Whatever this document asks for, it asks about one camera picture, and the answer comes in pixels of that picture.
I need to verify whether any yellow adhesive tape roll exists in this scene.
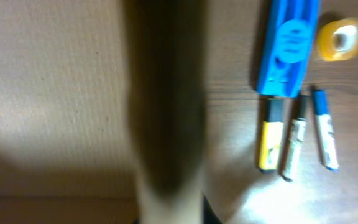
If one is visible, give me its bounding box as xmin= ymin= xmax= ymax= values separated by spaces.
xmin=316 ymin=17 xmax=358 ymax=61

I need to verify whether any brown cardboard box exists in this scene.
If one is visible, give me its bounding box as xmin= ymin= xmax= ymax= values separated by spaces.
xmin=0 ymin=1 xmax=208 ymax=223

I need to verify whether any blue plastic tape dispenser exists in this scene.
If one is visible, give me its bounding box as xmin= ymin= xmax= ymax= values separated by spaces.
xmin=256 ymin=0 xmax=321 ymax=98

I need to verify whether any blue cap whiteboard marker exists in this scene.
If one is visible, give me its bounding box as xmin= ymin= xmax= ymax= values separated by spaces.
xmin=312 ymin=89 xmax=339 ymax=171

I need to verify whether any black cap whiteboard marker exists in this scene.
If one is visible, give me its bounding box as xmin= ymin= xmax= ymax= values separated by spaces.
xmin=282 ymin=95 xmax=309 ymax=182

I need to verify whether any yellow highlighter black cap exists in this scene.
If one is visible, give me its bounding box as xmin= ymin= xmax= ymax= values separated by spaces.
xmin=258 ymin=98 xmax=284 ymax=172

